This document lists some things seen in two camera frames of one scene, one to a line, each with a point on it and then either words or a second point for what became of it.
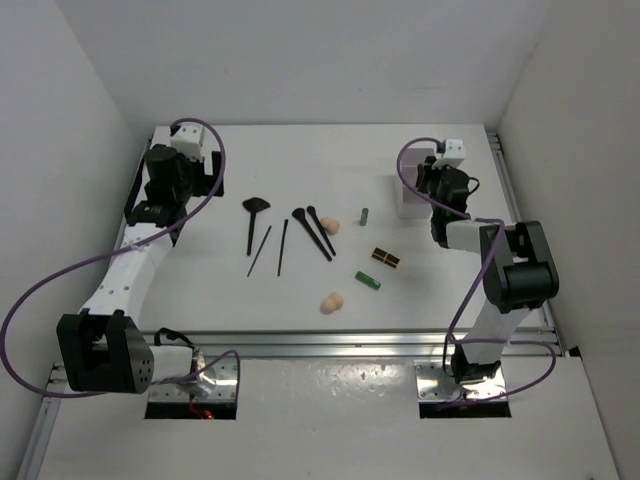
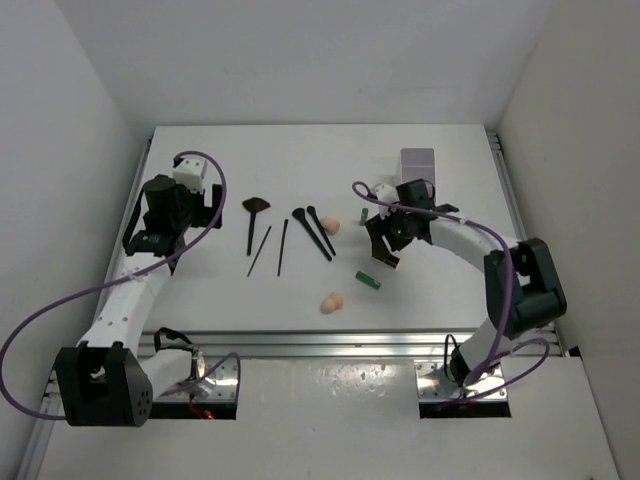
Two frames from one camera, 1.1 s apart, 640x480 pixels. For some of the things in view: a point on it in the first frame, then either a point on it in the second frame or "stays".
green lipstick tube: x=364 y=215 stays
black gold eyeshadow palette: x=385 y=257 stays
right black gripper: x=428 y=172 → x=380 y=228
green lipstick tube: x=367 y=279 stays
